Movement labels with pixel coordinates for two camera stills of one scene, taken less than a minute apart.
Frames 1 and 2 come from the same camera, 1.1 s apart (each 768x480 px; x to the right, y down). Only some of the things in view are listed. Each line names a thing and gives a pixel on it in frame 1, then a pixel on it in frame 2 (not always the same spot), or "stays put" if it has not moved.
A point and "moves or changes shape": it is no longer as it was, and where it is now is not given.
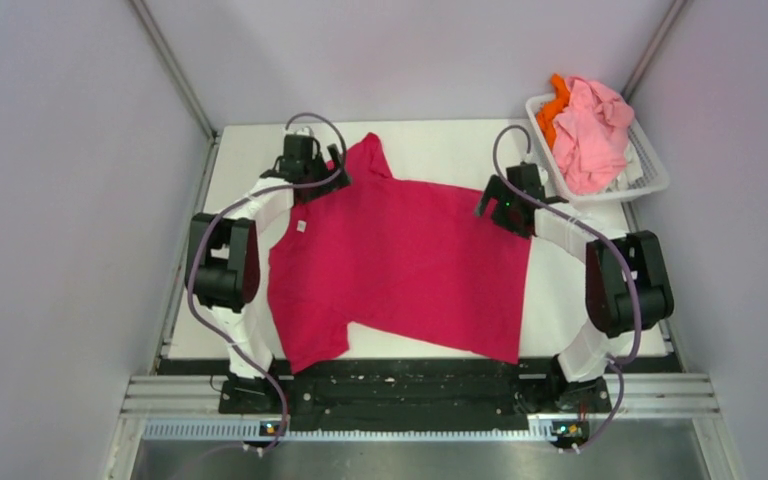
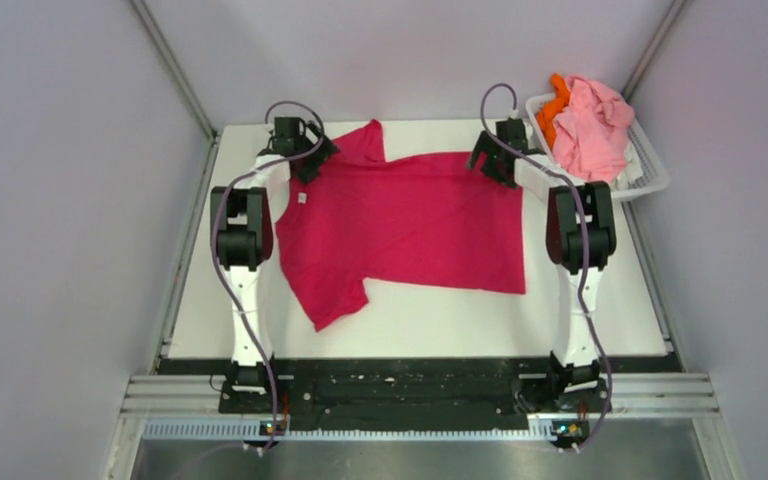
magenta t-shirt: x=405 y=258 moves or changes shape
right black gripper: x=498 y=217 -> x=492 y=149
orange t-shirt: x=545 y=117 stays put
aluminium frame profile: x=173 y=397 stays put
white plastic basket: x=651 y=179 stays put
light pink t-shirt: x=590 y=136 stays put
